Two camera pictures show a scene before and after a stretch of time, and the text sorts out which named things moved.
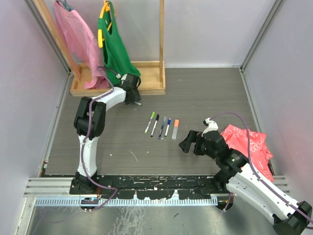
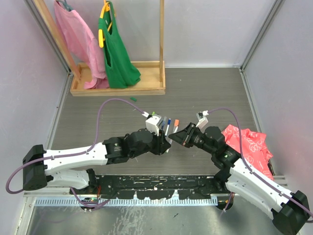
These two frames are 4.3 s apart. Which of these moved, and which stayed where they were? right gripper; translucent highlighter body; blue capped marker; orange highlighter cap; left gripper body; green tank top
Moved: left gripper body; right gripper
Stayed: orange highlighter cap; blue capped marker; green tank top; translucent highlighter body
